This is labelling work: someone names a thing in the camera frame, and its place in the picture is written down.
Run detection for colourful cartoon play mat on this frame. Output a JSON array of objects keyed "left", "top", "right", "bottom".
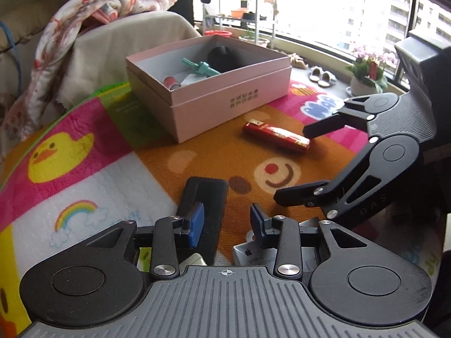
[{"left": 1, "top": 84, "right": 433, "bottom": 337}]

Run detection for metal balcony shelf rack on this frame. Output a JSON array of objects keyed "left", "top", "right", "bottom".
[{"left": 200, "top": 0, "right": 277, "bottom": 48}]

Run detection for cream lotion tube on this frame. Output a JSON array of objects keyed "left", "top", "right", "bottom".
[{"left": 179, "top": 253, "right": 206, "bottom": 271}]

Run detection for potted pink flowers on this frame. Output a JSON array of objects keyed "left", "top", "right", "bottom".
[{"left": 347, "top": 48, "right": 396, "bottom": 96}]

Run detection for beige covered sofa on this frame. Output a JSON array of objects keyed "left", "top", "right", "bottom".
[{"left": 1, "top": 0, "right": 199, "bottom": 126}]

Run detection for black phone case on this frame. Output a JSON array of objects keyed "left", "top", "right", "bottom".
[{"left": 176, "top": 176, "right": 229, "bottom": 266}]

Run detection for floral pink blanket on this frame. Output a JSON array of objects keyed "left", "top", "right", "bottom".
[{"left": 0, "top": 0, "right": 178, "bottom": 141}]

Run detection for pink lipstick tube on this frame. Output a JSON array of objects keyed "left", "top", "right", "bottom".
[{"left": 163, "top": 76, "right": 181, "bottom": 91}]

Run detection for teal plastic clip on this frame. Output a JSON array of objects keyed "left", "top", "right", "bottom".
[{"left": 182, "top": 58, "right": 220, "bottom": 77}]

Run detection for red plastic basin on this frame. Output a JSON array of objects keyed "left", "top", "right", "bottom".
[{"left": 204, "top": 30, "right": 232, "bottom": 37}]

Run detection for pair of slippers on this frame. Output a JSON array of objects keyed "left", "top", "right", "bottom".
[{"left": 309, "top": 66, "right": 337, "bottom": 88}]

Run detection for white adapter box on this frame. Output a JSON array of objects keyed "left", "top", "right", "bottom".
[{"left": 232, "top": 230, "right": 320, "bottom": 272}]

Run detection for pink cardboard box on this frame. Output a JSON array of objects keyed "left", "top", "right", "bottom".
[{"left": 126, "top": 35, "right": 291, "bottom": 143}]

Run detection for black cylindrical cup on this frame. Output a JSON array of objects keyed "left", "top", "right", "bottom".
[{"left": 206, "top": 45, "right": 254, "bottom": 73}]

